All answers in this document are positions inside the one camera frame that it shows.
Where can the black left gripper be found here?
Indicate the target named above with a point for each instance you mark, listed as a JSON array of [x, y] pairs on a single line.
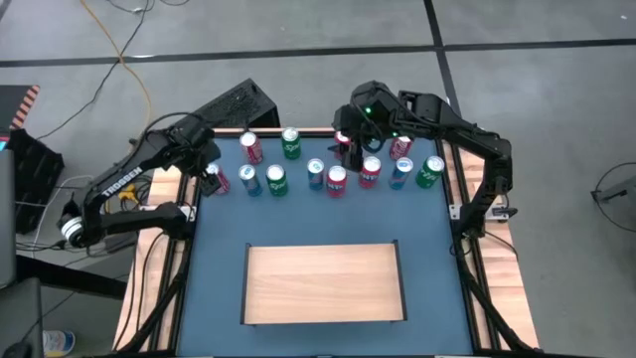
[[199, 146]]

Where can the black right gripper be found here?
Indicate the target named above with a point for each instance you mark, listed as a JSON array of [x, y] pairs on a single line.
[[363, 122]]

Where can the red Coca-Cola can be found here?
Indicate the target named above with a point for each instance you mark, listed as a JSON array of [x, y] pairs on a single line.
[[224, 181], [252, 149], [400, 149]]

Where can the red Fanta can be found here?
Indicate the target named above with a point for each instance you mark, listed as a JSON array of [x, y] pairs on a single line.
[[342, 136], [336, 184], [369, 175]]

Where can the blue silver Red Bull can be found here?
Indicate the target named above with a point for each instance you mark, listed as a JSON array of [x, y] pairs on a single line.
[[400, 175], [315, 176], [250, 183]]

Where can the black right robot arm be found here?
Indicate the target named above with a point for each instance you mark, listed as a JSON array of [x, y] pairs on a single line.
[[447, 122]]

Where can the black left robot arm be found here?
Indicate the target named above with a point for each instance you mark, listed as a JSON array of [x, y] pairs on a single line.
[[121, 181]]

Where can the green Sprite can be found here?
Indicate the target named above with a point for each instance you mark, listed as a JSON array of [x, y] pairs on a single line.
[[428, 174], [276, 183], [291, 145]]

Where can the blue table mat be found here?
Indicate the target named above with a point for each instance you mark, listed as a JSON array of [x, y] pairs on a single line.
[[323, 219]]

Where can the yellow plug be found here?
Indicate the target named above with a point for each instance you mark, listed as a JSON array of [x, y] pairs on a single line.
[[127, 193]]

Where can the black power adapter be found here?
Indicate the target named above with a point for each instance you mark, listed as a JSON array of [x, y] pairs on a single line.
[[119, 242]]

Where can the light wooden board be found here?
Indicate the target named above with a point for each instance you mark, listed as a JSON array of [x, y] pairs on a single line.
[[323, 283]]

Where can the black metal base beam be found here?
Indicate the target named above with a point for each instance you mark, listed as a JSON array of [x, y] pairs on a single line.
[[74, 282]]

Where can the black plastic crate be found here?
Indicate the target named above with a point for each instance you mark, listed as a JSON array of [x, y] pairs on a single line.
[[32, 174]]

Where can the grey cabinet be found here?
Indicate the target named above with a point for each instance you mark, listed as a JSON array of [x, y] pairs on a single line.
[[6, 219]]

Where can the orange black striped panel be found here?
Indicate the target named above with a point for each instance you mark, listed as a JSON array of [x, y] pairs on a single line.
[[12, 102]]

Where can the white blue yellow canister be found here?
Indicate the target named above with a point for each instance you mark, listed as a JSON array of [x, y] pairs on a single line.
[[58, 343]]

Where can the grey metal bracket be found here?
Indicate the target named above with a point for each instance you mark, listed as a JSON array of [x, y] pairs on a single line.
[[189, 213], [453, 211]]

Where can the black metal table frame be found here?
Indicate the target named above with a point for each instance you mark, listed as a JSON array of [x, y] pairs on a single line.
[[179, 298]]

